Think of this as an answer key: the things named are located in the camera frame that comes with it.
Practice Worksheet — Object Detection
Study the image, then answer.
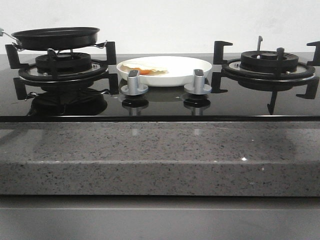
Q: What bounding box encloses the white plate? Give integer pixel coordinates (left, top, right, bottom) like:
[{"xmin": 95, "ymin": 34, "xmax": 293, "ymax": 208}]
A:
[{"xmin": 116, "ymin": 55, "xmax": 212, "ymax": 87}]

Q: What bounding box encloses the fried egg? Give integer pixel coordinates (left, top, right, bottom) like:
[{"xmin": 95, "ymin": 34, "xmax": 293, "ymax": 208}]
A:
[{"xmin": 122, "ymin": 60, "xmax": 168, "ymax": 75}]

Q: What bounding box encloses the black frying pan mint handle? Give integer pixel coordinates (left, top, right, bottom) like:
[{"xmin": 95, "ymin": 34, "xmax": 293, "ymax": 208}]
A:
[{"xmin": 8, "ymin": 27, "xmax": 100, "ymax": 51}]

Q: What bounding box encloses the silver stove knob near pan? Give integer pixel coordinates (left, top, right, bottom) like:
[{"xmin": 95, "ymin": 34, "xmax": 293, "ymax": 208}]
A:
[{"xmin": 120, "ymin": 70, "xmax": 149, "ymax": 96}]

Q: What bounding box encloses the silver stove knob near gripper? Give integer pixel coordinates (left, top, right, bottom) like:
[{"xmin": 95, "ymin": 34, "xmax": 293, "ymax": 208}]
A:
[{"xmin": 184, "ymin": 69, "xmax": 212, "ymax": 95}]

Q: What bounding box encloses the black glass gas cooktop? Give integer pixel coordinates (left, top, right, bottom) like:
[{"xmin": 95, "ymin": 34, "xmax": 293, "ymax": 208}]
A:
[{"xmin": 0, "ymin": 54, "xmax": 320, "ymax": 122}]

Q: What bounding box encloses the black pan support grate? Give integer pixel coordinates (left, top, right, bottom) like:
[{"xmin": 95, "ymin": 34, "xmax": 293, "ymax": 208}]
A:
[{"xmin": 5, "ymin": 41, "xmax": 118, "ymax": 105}]

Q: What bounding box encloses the black empty burner grate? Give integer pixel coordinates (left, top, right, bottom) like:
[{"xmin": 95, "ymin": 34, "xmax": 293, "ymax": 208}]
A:
[{"xmin": 211, "ymin": 36, "xmax": 320, "ymax": 116}]

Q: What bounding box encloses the black burner under pan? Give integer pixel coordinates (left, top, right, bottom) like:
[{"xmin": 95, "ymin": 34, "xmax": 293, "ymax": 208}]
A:
[{"xmin": 18, "ymin": 52, "xmax": 109, "ymax": 87}]

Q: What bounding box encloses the black empty burner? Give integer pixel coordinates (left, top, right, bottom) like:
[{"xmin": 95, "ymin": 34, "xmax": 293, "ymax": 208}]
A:
[{"xmin": 222, "ymin": 50, "xmax": 318, "ymax": 86}]

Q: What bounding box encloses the wire pan support ring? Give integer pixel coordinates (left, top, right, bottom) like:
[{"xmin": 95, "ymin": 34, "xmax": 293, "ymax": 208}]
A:
[{"xmin": 11, "ymin": 39, "xmax": 108, "ymax": 55}]

